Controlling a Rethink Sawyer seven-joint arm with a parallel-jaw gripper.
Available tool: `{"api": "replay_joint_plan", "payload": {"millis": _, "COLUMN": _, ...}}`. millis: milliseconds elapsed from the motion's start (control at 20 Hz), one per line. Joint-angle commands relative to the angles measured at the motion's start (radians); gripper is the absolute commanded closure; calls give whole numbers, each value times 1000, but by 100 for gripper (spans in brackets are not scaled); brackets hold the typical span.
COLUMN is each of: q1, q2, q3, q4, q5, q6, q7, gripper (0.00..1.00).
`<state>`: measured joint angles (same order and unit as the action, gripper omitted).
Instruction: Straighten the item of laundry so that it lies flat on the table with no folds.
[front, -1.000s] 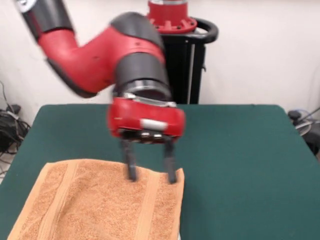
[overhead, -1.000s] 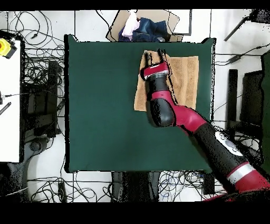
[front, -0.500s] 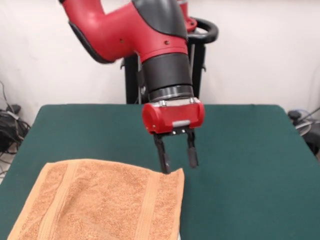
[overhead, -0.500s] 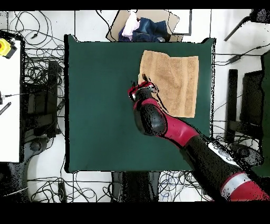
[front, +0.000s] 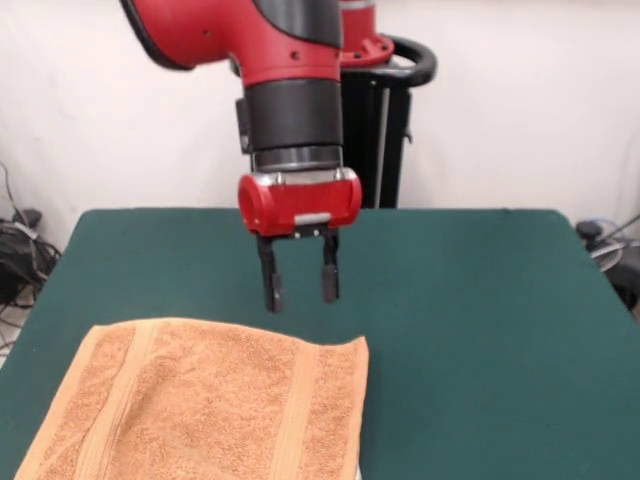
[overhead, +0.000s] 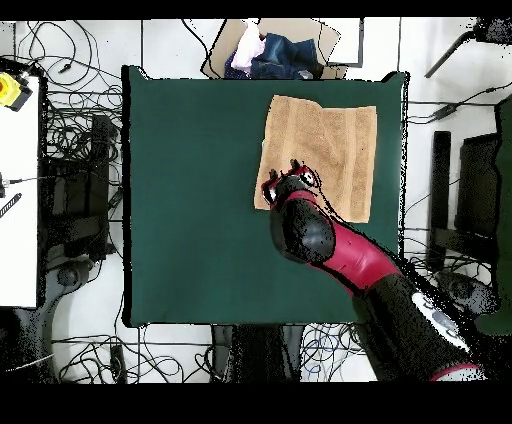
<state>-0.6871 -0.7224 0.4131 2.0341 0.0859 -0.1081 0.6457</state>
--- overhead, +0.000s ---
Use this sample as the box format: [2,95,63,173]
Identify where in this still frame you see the white side table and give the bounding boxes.
[0,75,41,308]

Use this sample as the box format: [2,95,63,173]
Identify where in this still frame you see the pale pink garment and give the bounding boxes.
[230,19,267,75]

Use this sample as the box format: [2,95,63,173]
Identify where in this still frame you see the black power strip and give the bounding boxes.
[109,343,127,381]

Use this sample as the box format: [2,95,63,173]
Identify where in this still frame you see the brown cardboard box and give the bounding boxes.
[200,17,349,80]

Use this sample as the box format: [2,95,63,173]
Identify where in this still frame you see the dark green table cloth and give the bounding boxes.
[121,65,409,329]

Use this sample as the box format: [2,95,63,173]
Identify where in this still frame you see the yellow emergency stop button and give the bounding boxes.
[0,71,34,112]

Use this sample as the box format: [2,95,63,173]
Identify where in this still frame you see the black chair frame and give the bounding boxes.
[39,113,123,261]
[427,129,501,273]

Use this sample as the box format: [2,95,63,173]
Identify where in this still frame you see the dark green draped cloth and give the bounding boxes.
[473,95,512,335]

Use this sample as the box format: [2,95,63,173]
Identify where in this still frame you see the blue denim jeans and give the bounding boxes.
[223,32,325,80]

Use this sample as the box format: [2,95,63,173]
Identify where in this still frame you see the tan terry towel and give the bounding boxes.
[253,94,378,224]

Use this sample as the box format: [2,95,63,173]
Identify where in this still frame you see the black tripod stand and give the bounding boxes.
[424,16,512,79]

